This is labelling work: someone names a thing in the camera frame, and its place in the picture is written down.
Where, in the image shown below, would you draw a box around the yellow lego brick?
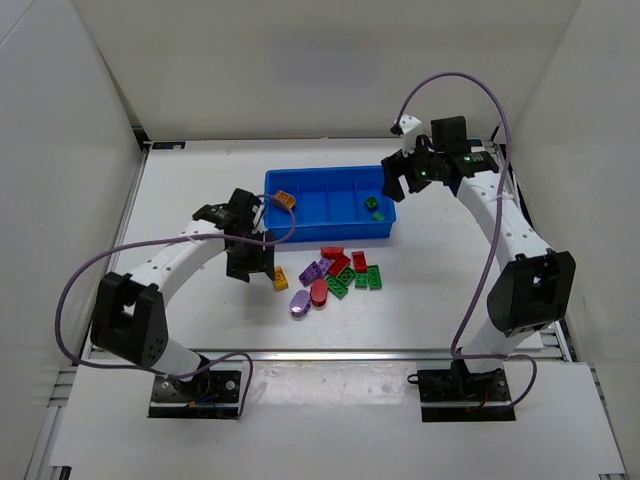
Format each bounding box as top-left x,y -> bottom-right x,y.
273,266 -> 289,291
274,190 -> 296,210

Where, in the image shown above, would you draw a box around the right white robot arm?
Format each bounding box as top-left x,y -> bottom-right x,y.
381,115 -> 576,375

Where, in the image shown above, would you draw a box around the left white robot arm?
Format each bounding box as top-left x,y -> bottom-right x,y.
90,188 -> 275,390

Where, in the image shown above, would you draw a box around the purple lego brick studs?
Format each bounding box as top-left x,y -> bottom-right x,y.
298,261 -> 322,287

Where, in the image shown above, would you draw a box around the blue divided plastic bin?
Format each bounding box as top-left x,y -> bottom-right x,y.
264,165 -> 396,242

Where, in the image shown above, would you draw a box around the purple oval lego brick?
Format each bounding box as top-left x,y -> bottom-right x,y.
289,290 -> 312,318

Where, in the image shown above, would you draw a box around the red oval lego brick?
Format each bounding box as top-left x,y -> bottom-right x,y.
310,278 -> 329,307

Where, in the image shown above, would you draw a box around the red half-round lego brick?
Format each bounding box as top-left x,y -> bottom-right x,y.
320,246 -> 344,260

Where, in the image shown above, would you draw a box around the red long lego brick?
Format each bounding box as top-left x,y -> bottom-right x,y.
327,254 -> 351,277

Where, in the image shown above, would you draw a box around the green lego brick bottom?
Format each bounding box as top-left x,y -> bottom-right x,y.
325,275 -> 349,299

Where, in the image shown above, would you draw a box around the green lego brick small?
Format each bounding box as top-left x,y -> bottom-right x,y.
354,272 -> 368,290

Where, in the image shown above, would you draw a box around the left blue table label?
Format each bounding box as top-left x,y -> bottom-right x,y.
151,141 -> 186,150

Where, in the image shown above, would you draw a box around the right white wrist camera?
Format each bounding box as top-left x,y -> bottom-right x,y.
390,114 -> 423,157

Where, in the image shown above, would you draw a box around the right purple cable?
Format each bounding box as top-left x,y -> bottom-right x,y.
395,71 -> 539,412

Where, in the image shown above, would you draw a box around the purple cable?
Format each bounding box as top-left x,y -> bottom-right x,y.
395,71 -> 539,412
54,193 -> 297,420

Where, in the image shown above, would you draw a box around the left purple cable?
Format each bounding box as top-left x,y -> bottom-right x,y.
54,193 -> 297,420

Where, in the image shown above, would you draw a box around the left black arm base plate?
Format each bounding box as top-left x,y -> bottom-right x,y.
147,363 -> 244,420

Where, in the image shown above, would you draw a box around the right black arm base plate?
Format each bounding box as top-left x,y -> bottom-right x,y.
407,369 -> 516,423

